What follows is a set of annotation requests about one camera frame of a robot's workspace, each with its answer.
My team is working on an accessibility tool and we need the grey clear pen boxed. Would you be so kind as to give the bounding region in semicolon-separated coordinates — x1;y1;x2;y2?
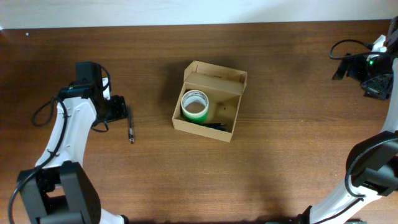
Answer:
127;106;134;144

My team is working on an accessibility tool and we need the beige masking tape roll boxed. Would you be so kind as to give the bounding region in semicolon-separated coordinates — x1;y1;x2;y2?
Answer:
181;90;210;113

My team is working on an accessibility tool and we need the green tape roll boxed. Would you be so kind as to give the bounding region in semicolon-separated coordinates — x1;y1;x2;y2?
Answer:
182;110;208;124

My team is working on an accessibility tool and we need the black pen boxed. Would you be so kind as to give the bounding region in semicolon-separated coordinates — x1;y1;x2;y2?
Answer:
201;123;227;127

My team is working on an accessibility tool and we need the cardboard box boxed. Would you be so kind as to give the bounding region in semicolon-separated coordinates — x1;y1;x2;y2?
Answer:
172;61;248;142

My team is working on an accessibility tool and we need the blue pen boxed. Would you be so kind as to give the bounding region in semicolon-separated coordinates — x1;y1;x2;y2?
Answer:
208;126;226;131

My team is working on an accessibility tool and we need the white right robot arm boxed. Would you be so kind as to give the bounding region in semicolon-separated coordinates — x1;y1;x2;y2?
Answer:
293;18;397;223

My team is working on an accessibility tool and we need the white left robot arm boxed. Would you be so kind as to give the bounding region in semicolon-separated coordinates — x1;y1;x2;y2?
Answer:
7;86;129;223

